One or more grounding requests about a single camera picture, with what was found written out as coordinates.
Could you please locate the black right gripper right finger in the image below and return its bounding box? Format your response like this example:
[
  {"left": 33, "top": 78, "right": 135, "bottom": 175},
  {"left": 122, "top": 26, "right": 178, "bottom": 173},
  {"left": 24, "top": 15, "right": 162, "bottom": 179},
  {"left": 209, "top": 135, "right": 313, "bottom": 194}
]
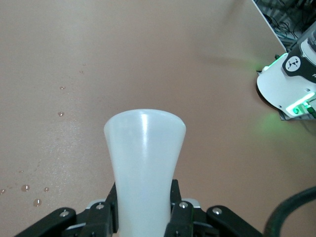
[{"left": 164, "top": 179, "right": 195, "bottom": 237}]

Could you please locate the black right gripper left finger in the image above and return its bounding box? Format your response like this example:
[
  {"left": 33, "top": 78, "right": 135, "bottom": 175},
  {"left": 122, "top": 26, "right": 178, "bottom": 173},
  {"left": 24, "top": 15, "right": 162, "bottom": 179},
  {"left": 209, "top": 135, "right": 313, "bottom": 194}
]
[{"left": 81, "top": 184, "right": 119, "bottom": 237}]

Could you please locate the translucent sauce bottle orange cap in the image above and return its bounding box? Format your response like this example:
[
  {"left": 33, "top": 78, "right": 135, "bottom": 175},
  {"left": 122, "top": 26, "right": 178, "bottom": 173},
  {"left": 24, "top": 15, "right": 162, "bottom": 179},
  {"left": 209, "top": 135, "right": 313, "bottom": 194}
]
[{"left": 103, "top": 108, "right": 187, "bottom": 237}]

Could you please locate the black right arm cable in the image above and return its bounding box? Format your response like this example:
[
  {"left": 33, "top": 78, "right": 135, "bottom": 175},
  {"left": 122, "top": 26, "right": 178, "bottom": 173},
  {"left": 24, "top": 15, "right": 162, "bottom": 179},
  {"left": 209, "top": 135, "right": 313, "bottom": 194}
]
[{"left": 263, "top": 186, "right": 316, "bottom": 237}]

